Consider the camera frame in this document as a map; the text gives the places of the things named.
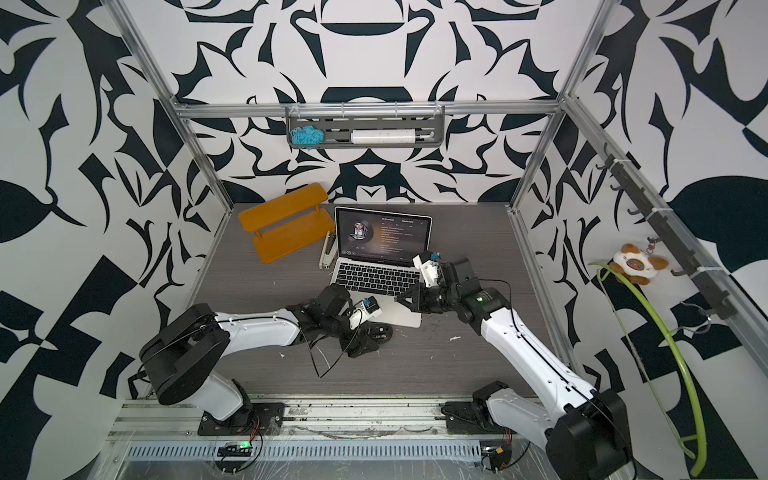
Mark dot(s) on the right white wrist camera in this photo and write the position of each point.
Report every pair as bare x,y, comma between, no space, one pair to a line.
428,264

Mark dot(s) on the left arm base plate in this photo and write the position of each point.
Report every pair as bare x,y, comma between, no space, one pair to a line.
266,416

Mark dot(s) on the white paper roll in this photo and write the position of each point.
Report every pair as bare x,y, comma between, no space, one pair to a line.
383,137

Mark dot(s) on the grey stapler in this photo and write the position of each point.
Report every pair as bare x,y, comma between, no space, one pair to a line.
329,252

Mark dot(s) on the black hook rail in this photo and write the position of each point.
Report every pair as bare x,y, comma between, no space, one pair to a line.
688,254

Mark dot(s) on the silver laptop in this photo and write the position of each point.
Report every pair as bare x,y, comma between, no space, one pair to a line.
375,258

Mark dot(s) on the controller board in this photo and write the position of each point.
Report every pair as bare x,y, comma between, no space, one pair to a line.
496,459
243,449

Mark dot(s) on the plush cat toy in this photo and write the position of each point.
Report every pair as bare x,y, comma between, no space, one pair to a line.
636,265

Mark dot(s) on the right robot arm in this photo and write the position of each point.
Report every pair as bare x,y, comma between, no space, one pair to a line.
584,432

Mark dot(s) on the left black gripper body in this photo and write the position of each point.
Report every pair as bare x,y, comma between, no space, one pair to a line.
358,335

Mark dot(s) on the left controller board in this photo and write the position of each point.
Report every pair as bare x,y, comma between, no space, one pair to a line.
243,449

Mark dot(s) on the teal cloth ball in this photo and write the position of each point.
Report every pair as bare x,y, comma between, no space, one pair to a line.
307,136

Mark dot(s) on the black wireless mouse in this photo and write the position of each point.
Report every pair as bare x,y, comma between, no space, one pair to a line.
378,332

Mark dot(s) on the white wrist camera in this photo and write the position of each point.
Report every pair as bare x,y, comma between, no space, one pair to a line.
428,264
363,311

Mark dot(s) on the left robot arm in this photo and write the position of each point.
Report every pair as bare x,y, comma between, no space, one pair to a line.
180,361

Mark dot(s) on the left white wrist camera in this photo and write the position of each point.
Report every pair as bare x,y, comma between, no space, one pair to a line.
363,311

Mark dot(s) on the right controller board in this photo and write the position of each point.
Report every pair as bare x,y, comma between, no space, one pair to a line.
496,459

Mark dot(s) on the grey wall shelf tray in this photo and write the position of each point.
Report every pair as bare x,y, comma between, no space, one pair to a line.
338,121

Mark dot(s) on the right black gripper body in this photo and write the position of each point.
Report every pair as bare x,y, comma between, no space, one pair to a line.
436,299

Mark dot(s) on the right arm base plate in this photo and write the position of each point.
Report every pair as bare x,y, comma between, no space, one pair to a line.
461,418

